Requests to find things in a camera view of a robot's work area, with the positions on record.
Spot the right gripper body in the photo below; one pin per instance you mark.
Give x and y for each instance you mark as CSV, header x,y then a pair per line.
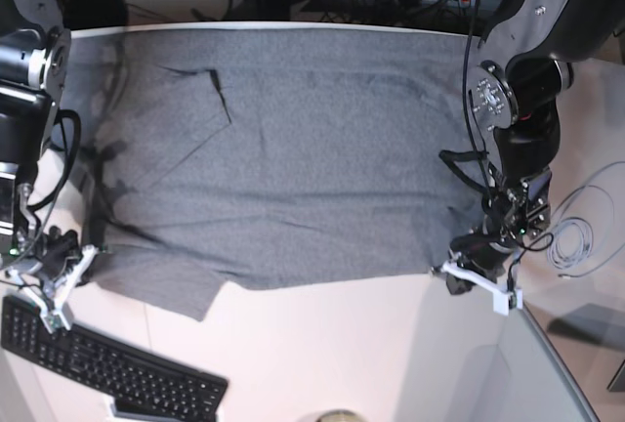
x,y
51,270

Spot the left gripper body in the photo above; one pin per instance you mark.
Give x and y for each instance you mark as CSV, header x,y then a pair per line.
x,y
479,257

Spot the grey t-shirt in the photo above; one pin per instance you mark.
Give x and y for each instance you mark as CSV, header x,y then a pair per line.
x,y
268,158

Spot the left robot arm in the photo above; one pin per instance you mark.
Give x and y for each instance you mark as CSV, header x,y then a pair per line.
x,y
526,53

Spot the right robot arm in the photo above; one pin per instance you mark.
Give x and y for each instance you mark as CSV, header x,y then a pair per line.
x,y
35,47

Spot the grey monitor edge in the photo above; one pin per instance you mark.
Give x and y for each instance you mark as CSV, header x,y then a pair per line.
x,y
541,386

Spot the black keyboard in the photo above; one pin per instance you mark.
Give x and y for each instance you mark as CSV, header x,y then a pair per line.
x,y
135,378

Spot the round tan lid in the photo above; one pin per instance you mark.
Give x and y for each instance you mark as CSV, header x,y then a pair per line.
x,y
339,415

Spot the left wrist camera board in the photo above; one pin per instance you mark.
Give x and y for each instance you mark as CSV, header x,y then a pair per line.
x,y
503,302

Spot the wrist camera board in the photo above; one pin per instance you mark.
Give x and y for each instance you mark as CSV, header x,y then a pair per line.
x,y
57,322
503,302

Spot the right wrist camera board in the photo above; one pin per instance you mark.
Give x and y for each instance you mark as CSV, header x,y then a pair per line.
x,y
57,322

